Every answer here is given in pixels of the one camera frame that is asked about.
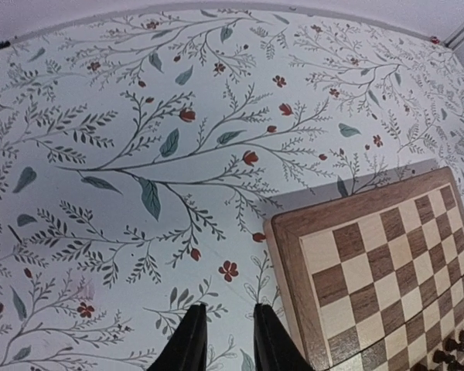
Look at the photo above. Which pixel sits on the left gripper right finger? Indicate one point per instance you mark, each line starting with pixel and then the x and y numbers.
pixel 274 349

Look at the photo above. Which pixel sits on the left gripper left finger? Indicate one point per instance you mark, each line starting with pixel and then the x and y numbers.
pixel 187 347

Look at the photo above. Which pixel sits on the wooden chess board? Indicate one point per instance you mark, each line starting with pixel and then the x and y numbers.
pixel 374 281

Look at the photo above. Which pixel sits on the brown chess piece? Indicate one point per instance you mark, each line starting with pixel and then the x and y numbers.
pixel 454 365

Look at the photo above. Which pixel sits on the floral patterned table mat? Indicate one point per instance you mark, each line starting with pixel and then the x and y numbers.
pixel 139 156

